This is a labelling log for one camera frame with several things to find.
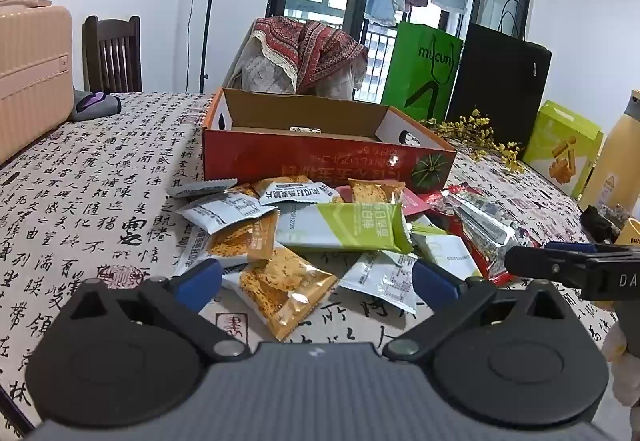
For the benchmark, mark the person's right hand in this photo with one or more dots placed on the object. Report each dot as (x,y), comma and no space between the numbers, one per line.
(620,371)

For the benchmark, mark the red silver snack packet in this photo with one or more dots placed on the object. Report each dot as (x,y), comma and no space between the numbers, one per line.
(445,201)
(487,241)

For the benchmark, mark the pink snack packet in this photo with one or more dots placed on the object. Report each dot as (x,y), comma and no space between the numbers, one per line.
(414,203)

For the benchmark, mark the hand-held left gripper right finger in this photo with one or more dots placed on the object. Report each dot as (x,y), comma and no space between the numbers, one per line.
(436,280)

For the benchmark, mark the purple grey cloth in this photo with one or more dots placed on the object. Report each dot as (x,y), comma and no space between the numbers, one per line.
(95,106)

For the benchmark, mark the red patterned cloth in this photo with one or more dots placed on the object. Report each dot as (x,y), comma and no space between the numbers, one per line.
(320,51)

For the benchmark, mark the green long bar packet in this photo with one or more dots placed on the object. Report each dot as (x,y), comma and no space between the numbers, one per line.
(345,231)

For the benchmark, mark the green snack box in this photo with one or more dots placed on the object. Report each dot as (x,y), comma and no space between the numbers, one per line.
(555,141)

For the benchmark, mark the chair with patterned cloth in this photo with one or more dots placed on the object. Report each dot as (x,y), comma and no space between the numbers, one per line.
(260,71)

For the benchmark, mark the white green snack packet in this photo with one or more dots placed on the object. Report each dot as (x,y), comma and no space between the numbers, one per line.
(450,253)

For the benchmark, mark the small dark object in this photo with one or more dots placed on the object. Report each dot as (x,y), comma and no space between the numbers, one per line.
(600,223)

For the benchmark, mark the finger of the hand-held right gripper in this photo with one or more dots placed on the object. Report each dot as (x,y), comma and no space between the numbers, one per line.
(540,263)
(575,248)

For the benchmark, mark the green shopping bag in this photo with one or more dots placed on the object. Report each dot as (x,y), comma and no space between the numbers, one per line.
(415,71)

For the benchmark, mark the pink suitcase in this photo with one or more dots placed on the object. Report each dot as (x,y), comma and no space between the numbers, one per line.
(30,81)

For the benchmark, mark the yellow flower branch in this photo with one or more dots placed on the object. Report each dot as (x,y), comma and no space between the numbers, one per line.
(475,128)

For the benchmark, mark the pile of cracker packets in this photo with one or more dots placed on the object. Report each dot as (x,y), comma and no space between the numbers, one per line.
(280,286)

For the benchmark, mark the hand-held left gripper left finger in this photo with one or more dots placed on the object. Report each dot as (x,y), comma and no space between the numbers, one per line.
(197,280)

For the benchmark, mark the yellow cup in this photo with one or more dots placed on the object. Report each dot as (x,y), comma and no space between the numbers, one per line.
(630,233)

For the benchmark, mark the white grey snack packet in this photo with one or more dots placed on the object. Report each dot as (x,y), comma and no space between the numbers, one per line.
(225,213)
(380,281)

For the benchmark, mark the orange cardboard box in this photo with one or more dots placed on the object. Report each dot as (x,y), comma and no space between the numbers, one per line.
(300,156)

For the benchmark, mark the dark wooden chair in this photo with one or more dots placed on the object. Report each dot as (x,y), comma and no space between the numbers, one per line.
(112,56)

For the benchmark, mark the black shopping bag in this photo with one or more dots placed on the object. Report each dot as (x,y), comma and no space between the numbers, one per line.
(500,86)

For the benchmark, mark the yellow bottle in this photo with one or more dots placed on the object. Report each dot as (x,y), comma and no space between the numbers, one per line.
(620,156)

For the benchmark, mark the calligraphy printed tablecloth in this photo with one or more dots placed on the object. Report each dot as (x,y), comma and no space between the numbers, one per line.
(75,201)

